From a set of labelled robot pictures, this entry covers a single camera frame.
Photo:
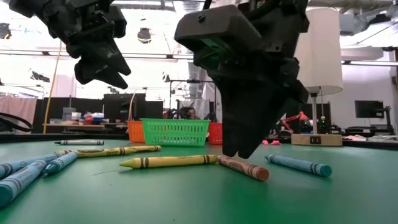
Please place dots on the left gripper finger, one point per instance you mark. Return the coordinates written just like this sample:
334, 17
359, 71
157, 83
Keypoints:
112, 59
99, 74

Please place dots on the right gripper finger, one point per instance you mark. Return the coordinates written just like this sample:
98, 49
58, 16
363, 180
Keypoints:
261, 118
231, 118

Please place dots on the brown crayon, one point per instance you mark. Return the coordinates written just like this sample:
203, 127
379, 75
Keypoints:
244, 167

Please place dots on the black crayon white wrapper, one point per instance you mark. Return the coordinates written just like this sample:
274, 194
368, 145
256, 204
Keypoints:
79, 142

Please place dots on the yellow crayon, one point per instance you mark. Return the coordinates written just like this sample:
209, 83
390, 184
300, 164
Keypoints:
99, 152
168, 161
146, 148

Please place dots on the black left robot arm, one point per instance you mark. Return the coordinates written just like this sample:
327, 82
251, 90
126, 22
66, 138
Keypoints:
46, 15

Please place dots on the red plastic basket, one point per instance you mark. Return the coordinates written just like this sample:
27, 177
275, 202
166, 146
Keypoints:
214, 133

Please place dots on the small pink eraser piece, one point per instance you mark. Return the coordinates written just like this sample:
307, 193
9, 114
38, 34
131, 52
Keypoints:
274, 142
265, 142

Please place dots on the red desk lamp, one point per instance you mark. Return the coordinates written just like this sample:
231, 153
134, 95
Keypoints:
293, 118

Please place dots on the person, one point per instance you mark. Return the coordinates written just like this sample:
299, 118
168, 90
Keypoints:
191, 112

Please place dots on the white shade table lamp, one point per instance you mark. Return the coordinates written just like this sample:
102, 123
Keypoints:
320, 46

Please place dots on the cluttered background table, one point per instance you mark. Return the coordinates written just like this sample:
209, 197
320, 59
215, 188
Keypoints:
77, 125

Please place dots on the yellow pole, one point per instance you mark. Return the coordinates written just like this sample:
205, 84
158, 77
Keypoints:
49, 102

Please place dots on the green plastic basket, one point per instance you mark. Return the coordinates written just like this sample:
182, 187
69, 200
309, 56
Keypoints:
174, 132

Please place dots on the orange plastic basket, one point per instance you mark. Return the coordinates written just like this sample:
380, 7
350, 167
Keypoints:
135, 132

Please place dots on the pink curtain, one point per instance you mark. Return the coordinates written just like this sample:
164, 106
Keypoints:
18, 105

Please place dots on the green table mat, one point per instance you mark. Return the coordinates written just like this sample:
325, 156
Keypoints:
199, 205

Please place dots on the black monitor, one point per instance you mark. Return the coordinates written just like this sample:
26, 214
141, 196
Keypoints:
368, 109

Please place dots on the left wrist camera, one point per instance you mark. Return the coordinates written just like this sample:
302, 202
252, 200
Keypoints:
116, 21

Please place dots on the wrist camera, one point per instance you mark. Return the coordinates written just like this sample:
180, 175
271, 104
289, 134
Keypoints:
116, 21
217, 25

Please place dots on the black partition wall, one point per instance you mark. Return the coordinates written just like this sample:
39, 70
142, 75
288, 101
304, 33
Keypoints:
93, 112

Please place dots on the black ceiling dome camera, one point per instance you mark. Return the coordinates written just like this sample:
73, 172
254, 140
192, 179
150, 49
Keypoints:
144, 35

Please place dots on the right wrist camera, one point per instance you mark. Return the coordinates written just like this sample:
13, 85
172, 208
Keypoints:
217, 25

